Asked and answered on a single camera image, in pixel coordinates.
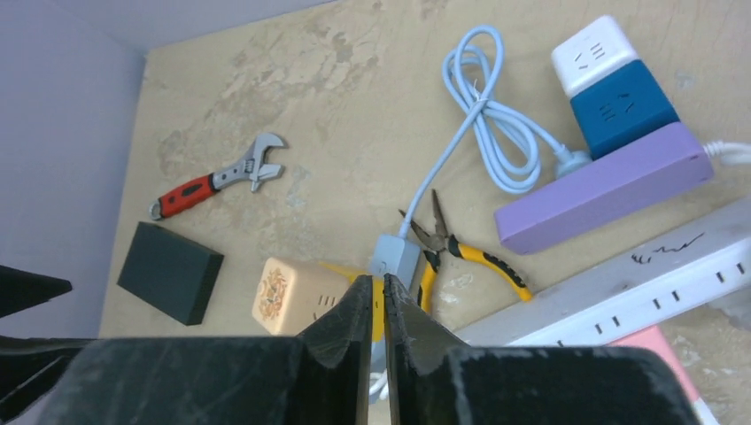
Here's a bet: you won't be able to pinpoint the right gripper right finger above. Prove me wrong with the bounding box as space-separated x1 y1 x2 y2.
383 274 699 424

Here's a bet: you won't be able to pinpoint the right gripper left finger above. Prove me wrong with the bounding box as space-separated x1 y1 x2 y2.
39 275 373 424

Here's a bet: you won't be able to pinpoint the adjustable wrench red handle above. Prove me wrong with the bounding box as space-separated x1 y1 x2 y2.
148 133 288 220

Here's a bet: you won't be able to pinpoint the white power strip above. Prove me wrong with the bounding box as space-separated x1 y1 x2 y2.
457 198 750 346

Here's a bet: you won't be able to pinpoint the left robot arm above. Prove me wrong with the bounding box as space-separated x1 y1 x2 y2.
1 266 90 424

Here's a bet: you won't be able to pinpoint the yellow cube socket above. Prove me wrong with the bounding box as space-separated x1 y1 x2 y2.
320 262 385 344

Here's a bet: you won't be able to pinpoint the pink cube socket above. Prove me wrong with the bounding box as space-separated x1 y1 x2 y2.
610 326 719 425

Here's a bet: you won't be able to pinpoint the dark blue cube socket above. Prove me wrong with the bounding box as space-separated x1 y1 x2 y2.
570 59 679 159

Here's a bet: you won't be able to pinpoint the white cube socket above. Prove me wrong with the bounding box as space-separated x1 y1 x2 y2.
551 15 639 99

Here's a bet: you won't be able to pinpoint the light blue power strip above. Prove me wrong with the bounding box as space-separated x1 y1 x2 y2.
368 234 421 416

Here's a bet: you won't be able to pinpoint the black box far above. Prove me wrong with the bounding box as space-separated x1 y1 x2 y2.
117 222 224 326

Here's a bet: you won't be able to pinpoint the purple power strip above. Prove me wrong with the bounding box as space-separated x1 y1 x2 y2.
494 122 714 255

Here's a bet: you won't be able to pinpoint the yellow handled pliers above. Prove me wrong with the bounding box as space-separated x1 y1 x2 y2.
410 189 533 315

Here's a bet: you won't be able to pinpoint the light blue coiled cable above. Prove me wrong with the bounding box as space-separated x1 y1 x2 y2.
398 24 592 241

